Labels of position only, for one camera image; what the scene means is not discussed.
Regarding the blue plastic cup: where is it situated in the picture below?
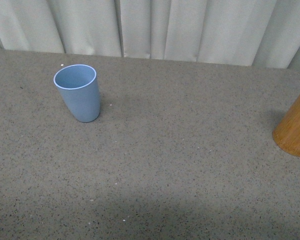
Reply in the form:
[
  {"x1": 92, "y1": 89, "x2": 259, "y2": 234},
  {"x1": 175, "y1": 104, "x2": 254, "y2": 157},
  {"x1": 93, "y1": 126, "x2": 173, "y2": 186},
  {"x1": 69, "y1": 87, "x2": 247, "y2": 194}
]
[{"x1": 54, "y1": 64, "x2": 101, "y2": 123}]

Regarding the bamboo chopstick holder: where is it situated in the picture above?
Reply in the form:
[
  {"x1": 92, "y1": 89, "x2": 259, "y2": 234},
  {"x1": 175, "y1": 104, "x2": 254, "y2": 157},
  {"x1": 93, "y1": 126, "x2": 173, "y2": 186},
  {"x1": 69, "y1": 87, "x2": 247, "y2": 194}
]
[{"x1": 272, "y1": 95, "x2": 300, "y2": 157}]

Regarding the white pleated curtain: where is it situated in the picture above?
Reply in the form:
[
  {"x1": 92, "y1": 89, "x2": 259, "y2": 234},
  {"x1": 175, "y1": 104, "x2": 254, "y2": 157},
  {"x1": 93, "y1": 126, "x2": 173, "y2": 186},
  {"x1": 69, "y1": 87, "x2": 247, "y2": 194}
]
[{"x1": 0, "y1": 0, "x2": 300, "y2": 70}]

